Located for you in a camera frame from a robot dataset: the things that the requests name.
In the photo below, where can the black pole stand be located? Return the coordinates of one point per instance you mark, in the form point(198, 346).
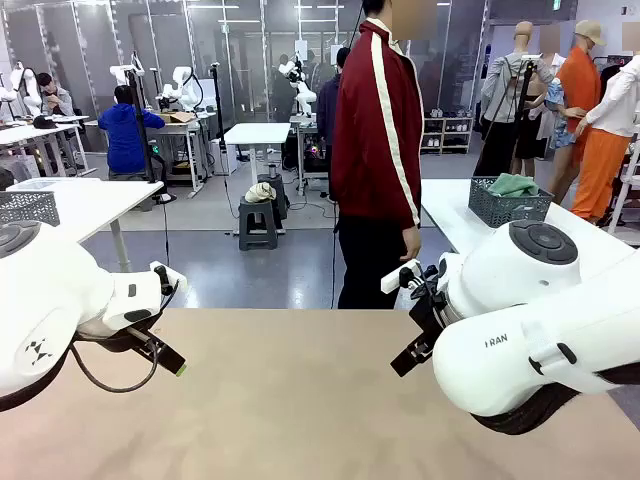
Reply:
point(217, 100)

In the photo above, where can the mannequin white top orange trousers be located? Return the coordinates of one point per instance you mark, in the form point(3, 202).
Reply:
point(600, 165)

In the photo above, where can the person's right forearm red sleeve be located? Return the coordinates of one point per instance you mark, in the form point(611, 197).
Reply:
point(405, 195)

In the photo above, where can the person in red track jacket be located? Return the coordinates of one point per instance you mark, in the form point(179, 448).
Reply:
point(370, 125)

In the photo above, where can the person in blue jacket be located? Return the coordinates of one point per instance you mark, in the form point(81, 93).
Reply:
point(125, 135)

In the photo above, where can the black tripod with white camera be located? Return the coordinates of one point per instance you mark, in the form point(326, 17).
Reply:
point(518, 115)

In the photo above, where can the grey plastic mesh basket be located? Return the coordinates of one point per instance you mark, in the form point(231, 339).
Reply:
point(30, 207)
point(505, 212)

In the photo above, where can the white robot workbench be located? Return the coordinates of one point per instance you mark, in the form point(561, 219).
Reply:
point(185, 131)

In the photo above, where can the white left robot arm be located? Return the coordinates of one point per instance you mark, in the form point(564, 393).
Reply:
point(50, 290)

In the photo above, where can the mannequin in grey hoodie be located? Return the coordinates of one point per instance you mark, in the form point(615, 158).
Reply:
point(502, 85)

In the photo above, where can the mannequin orange shirt tan cap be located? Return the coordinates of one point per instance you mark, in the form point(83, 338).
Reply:
point(580, 85)

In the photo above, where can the black cap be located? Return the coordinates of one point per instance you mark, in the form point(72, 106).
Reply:
point(45, 122)

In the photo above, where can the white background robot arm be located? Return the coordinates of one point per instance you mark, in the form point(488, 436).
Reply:
point(120, 72)
point(30, 90)
point(187, 90)
point(304, 97)

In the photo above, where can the black round stool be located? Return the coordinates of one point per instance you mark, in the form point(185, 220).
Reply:
point(282, 197)

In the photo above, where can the white shoe shelf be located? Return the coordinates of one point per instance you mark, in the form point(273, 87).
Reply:
point(450, 135)

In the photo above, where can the person in navy hoodie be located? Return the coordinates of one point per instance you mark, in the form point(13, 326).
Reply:
point(327, 105)

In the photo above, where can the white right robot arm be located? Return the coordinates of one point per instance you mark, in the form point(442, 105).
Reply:
point(525, 350)

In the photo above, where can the silver metal cup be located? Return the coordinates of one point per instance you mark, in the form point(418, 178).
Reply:
point(273, 170)

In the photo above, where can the grey plastic step stool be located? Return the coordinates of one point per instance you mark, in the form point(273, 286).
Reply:
point(258, 207)

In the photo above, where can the white long desk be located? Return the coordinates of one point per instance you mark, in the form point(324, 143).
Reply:
point(30, 132)

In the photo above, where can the beige cloth bundle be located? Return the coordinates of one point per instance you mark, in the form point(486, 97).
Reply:
point(260, 192)

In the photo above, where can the mannequin in blue floral dress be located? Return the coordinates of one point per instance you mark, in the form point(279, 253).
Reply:
point(557, 110)

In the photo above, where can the computer tower with coloured lights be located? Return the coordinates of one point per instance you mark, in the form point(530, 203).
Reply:
point(315, 150)

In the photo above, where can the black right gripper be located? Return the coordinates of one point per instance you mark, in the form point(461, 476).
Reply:
point(427, 325)

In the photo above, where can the black tripod stand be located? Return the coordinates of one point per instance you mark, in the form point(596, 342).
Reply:
point(141, 125)

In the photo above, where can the seated person in grey top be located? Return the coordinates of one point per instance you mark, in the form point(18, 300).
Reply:
point(59, 100)

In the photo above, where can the brown cardboard box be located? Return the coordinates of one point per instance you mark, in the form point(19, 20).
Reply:
point(181, 117)

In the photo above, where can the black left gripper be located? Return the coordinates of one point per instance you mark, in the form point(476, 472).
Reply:
point(132, 337)

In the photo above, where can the person's right hand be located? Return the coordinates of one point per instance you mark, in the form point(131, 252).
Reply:
point(412, 244)

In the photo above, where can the white height-adjustable desk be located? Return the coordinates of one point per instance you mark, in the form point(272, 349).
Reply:
point(257, 132)

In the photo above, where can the green terry towel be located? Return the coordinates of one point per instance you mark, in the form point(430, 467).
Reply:
point(512, 185)

